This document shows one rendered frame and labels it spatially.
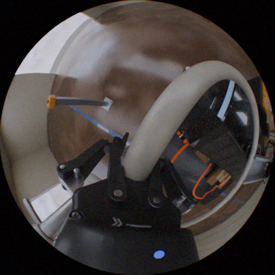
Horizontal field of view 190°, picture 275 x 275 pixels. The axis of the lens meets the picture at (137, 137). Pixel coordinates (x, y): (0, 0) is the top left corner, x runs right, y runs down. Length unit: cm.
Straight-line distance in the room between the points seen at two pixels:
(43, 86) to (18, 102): 181
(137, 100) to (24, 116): 594
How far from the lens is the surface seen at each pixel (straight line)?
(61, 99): 110
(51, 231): 56
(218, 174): 173
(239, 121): 67
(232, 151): 76
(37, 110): 612
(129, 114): 144
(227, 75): 15
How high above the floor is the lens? 131
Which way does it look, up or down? 66 degrees down
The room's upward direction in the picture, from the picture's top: 125 degrees counter-clockwise
